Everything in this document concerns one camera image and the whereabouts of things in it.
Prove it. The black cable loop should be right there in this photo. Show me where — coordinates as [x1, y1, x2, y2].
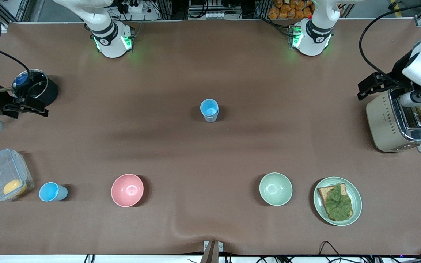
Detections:
[318, 241, 343, 263]

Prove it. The white power strip with plugs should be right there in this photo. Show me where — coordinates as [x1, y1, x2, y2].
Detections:
[120, 0, 146, 14]

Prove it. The black pot with blue handle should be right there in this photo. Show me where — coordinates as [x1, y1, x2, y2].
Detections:
[13, 69, 59, 108]

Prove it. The glass pot lid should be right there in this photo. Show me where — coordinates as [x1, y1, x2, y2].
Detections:
[12, 69, 48, 100]

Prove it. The pale green bowl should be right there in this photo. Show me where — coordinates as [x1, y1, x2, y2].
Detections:
[259, 172, 293, 206]

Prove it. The plain blue cup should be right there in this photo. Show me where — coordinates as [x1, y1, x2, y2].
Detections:
[39, 182, 68, 202]
[200, 99, 219, 117]

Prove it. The pale green plate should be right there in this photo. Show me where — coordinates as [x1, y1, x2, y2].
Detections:
[313, 177, 363, 226]

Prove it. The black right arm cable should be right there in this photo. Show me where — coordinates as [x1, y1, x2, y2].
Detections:
[0, 47, 32, 94]

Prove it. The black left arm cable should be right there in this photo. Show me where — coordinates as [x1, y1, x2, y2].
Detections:
[359, 2, 421, 84]

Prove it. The pink bowl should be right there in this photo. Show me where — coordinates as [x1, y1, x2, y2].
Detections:
[111, 174, 144, 207]

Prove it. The green lettuce leaf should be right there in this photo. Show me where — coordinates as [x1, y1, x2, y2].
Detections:
[324, 184, 353, 221]

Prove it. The bread slice under lettuce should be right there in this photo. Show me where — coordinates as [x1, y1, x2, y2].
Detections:
[317, 183, 353, 222]

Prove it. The beige chrome toaster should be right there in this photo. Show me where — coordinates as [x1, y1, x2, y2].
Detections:
[366, 89, 421, 153]

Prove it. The brown table mat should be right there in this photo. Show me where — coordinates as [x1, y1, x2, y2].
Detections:
[0, 18, 421, 256]

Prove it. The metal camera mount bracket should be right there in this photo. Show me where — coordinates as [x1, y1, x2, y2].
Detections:
[203, 240, 224, 263]

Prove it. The orange snack pile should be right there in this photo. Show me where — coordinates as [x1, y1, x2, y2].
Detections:
[268, 0, 313, 20]

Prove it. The yellow round food piece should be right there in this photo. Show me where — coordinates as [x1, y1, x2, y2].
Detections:
[3, 179, 27, 196]

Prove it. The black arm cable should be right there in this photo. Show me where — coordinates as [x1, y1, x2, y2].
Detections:
[0, 47, 32, 94]
[359, 2, 421, 84]

